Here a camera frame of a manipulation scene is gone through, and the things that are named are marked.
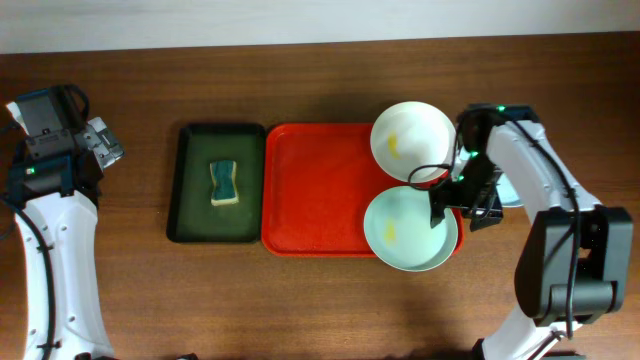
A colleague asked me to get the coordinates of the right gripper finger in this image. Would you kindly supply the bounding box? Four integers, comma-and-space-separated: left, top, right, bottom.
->
469, 213, 503, 232
429, 189, 452, 228

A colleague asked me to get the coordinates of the light blue plate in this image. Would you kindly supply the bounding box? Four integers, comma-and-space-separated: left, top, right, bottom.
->
496, 174, 523, 208

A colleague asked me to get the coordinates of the pale green plate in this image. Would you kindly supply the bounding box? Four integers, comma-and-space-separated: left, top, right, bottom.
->
363, 186, 463, 272

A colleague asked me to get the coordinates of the green and yellow sponge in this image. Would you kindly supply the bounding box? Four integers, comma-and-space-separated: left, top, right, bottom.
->
209, 160, 239, 206

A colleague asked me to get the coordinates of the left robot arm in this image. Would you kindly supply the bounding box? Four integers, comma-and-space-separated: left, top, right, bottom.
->
1, 113, 124, 359

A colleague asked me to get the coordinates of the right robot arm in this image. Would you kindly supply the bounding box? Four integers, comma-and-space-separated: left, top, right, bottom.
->
429, 104, 633, 359

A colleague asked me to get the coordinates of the red plastic tray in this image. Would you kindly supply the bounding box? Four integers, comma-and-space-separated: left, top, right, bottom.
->
260, 122, 465, 258

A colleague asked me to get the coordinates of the dark green plastic tray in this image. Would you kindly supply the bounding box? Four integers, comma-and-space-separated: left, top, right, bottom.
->
166, 123, 266, 244

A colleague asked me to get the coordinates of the white plate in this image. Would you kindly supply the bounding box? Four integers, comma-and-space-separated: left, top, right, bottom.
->
370, 101, 455, 184

